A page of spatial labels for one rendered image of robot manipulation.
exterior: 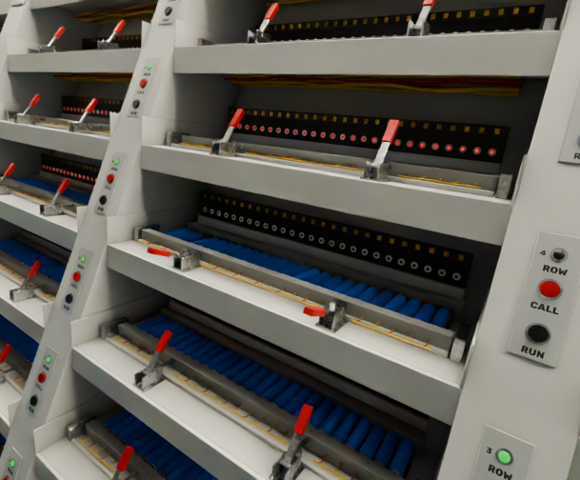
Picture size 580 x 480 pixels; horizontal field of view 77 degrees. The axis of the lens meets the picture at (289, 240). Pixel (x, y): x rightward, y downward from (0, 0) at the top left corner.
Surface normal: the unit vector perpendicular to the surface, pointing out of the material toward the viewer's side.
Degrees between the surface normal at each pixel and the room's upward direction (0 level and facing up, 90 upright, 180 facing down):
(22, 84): 90
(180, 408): 21
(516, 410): 90
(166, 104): 90
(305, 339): 111
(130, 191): 90
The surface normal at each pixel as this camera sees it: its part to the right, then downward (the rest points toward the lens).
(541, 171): -0.46, -0.19
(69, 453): 0.11, -0.96
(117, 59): -0.54, 0.16
